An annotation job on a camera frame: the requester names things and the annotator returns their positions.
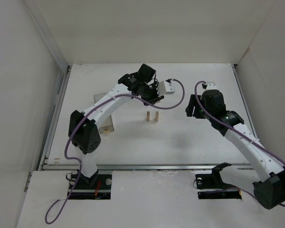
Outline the clear plastic box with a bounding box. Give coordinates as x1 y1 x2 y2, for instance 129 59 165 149
94 94 115 133

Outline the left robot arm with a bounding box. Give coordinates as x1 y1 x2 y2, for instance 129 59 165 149
68 64 167 186

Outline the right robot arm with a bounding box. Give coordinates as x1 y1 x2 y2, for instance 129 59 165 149
185 83 285 209

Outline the white foam front board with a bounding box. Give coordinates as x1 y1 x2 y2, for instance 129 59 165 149
18 171 285 228

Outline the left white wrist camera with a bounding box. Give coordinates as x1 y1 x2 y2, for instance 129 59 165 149
157 80 175 96

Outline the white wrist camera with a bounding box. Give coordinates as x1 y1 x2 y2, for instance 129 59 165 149
157 80 175 96
202 82 217 91

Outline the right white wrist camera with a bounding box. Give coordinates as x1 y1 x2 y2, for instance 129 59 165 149
202 82 217 91

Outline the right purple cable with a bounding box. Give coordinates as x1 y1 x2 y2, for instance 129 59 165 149
195 81 285 207

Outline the purple cable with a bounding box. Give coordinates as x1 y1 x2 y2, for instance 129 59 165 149
45 78 186 224
195 81 285 207

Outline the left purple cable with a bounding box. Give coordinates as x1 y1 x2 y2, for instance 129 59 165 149
45 78 186 224

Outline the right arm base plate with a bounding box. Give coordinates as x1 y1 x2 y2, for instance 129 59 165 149
193 173 242 200

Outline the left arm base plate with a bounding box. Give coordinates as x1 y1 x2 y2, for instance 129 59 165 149
66 172 112 200

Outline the front aluminium rail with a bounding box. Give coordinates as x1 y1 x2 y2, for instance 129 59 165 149
41 163 268 171

